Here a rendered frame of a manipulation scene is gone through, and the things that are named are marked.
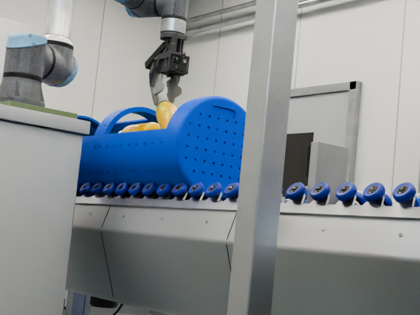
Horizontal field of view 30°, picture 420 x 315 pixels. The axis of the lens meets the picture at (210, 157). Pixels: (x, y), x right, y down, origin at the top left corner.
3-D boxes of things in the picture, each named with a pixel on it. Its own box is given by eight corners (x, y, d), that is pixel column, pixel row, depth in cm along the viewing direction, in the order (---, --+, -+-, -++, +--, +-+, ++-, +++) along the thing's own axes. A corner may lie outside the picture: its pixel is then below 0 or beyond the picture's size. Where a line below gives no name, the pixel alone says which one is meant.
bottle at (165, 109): (173, 159, 223) (154, 114, 234) (196, 150, 223) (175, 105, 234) (167, 145, 217) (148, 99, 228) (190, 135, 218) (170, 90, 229)
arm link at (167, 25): (155, 20, 233) (178, 26, 238) (154, 35, 233) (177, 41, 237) (170, 16, 227) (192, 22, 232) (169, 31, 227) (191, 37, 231)
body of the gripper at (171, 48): (167, 71, 224) (171, 30, 225) (150, 74, 231) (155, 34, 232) (189, 76, 229) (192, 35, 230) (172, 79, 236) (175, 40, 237)
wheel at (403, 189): (416, 180, 149) (421, 187, 149) (397, 180, 152) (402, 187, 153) (405, 197, 147) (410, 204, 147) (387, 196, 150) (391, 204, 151)
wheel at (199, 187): (204, 180, 203) (208, 186, 203) (194, 180, 206) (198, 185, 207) (194, 193, 200) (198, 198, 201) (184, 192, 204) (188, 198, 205)
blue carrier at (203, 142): (171, 191, 205) (184, 85, 208) (30, 189, 275) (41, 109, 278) (253, 205, 222) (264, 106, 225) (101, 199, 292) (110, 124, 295)
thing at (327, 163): (312, 209, 176) (318, 141, 178) (300, 209, 179) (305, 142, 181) (343, 214, 182) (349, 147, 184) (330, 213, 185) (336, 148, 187)
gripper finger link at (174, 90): (177, 107, 229) (175, 75, 228) (165, 108, 233) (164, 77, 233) (186, 107, 230) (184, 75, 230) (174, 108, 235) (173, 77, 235)
